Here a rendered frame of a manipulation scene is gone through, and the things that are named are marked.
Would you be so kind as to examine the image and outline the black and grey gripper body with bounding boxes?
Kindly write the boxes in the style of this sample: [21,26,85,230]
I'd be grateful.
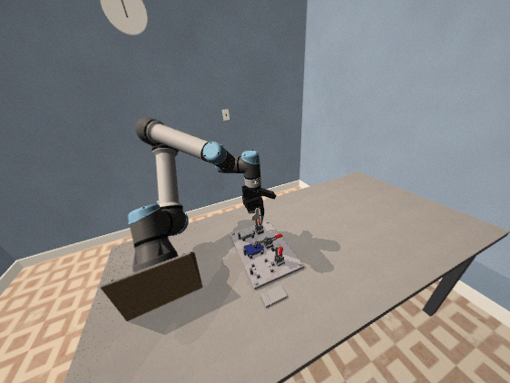
[242,185,263,211]

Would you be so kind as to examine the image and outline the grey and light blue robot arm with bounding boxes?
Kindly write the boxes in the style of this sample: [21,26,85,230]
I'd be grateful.
[128,117,261,272]

